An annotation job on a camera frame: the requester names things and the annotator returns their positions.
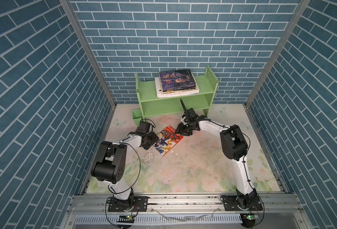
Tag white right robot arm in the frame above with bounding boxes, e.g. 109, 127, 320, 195
175, 107, 264, 210

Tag purple book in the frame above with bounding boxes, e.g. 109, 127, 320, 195
159, 69, 197, 93

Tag metal base rail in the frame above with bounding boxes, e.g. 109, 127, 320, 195
61, 192, 310, 229

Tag metal corner frame post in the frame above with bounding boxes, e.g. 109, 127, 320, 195
60, 0, 116, 109
245, 0, 310, 109

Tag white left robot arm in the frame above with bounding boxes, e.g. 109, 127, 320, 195
90, 119, 158, 211

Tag yellow illustrated history book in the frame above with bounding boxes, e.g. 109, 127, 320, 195
159, 74, 200, 94

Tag red manga comic book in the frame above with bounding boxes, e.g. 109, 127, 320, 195
153, 126, 183, 156

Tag green shelf rack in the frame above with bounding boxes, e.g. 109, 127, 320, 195
133, 66, 219, 124

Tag white book brown stripes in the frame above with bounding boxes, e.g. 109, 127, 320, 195
155, 78, 200, 98

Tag metal corner frame post left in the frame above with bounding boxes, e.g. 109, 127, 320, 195
60, 0, 116, 109

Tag metal corner frame post right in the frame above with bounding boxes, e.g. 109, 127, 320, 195
245, 0, 310, 109

